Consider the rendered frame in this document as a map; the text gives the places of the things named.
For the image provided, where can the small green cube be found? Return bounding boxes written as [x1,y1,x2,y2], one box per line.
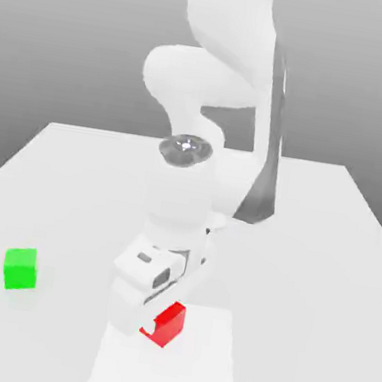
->
[0,244,43,294]

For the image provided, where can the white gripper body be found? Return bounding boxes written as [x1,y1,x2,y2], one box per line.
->
[103,268,188,344]

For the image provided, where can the small red cube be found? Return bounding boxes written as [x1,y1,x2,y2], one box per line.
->
[136,295,188,351]

